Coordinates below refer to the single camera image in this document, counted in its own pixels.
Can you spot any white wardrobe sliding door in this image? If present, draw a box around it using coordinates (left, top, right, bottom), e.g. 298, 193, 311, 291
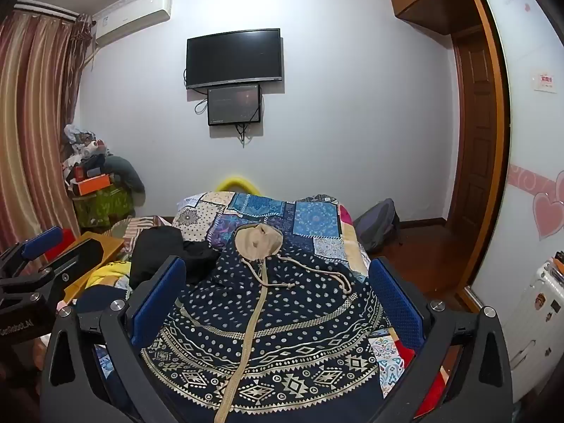
467, 0, 564, 318

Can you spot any white air conditioner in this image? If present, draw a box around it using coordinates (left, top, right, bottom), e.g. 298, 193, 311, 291
93, 0, 172, 47

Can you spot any green patterned cloth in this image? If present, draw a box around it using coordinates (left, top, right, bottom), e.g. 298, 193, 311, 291
73, 185, 135, 230

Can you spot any pile of clutter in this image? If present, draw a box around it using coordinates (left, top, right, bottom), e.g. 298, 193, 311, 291
62, 124, 109, 181

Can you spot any small wall monitor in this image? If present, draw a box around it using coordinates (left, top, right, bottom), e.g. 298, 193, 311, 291
207, 84, 263, 127

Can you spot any black garment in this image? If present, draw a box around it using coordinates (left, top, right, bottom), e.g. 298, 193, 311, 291
130, 227, 221, 289

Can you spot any grey backpack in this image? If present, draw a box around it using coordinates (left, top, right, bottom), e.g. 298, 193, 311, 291
354, 198, 401, 252

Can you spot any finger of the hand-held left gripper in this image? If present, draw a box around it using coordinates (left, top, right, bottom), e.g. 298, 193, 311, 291
0, 238, 105, 305
0, 226, 63, 276

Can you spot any yellow hoop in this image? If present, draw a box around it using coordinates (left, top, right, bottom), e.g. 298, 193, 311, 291
210, 176, 263, 197

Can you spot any striped curtain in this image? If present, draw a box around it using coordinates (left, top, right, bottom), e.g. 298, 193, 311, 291
0, 6, 95, 247

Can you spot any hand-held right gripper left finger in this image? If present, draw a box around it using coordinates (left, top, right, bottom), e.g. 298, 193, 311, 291
39, 256, 188, 423

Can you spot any patchwork bedspread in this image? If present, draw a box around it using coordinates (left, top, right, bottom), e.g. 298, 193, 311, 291
94, 190, 441, 406

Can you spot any white suitcase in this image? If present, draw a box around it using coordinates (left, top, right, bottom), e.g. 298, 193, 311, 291
507, 260, 564, 406

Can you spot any grey-green cushion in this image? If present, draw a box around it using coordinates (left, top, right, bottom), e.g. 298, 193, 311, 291
103, 155, 146, 199

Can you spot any yellow blanket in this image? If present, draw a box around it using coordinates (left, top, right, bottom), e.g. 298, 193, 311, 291
86, 261, 133, 292

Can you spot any navy patterned hooded garment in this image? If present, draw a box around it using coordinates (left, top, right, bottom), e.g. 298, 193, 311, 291
75, 222, 412, 423

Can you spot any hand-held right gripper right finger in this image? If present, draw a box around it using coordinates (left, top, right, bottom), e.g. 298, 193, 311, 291
368, 256, 516, 423

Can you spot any orange box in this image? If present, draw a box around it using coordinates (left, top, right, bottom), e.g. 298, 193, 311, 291
70, 174, 111, 195

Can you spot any wooden door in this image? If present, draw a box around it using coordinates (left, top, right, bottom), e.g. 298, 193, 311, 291
452, 31, 498, 225

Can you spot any wall television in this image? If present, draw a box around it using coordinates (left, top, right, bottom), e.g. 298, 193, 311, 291
186, 29, 283, 90

